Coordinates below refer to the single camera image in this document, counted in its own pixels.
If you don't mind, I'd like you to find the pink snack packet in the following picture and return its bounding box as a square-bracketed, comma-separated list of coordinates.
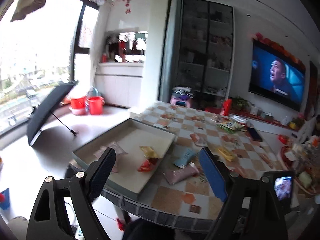
[163, 163, 200, 185]

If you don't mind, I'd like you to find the dark red snack packet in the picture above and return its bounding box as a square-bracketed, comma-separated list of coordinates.
[137, 158, 159, 172]

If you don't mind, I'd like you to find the yellow snack bar packet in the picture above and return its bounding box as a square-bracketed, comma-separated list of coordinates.
[140, 146, 160, 159]

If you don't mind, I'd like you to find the red fruit tray with goods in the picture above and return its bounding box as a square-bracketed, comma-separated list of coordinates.
[278, 135, 319, 196]

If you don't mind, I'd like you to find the black smartphone red case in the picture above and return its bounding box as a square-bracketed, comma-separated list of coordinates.
[247, 127, 263, 142]

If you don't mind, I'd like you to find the checkered printed tablecloth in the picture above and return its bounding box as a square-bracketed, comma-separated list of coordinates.
[101, 101, 298, 233]

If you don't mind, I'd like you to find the pile of green snack bags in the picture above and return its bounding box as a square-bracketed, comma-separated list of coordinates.
[217, 120, 246, 134]

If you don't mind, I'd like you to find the light blue snack packet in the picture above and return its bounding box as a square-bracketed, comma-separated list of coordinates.
[173, 148, 196, 168]

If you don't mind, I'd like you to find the clear wrapped dark snack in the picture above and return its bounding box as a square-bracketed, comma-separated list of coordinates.
[190, 133, 208, 147]

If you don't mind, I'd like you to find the green potted plant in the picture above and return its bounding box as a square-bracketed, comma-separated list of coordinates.
[231, 96, 250, 112]

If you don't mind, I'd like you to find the red bottle on shelf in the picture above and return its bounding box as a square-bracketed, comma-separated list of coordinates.
[220, 99, 232, 116]

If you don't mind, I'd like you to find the black open umbrella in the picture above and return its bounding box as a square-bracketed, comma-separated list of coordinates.
[27, 81, 78, 146]

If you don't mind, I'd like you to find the white tray box dark rim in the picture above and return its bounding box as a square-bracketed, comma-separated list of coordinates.
[73, 119, 175, 200]

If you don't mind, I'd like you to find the pink plastic stool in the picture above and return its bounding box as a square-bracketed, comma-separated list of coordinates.
[170, 98, 193, 108]

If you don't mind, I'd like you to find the dark glass display cabinet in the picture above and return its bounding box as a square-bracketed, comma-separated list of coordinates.
[177, 0, 234, 99]

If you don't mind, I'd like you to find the wall television screen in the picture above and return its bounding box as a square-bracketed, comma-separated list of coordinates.
[248, 40, 305, 111]

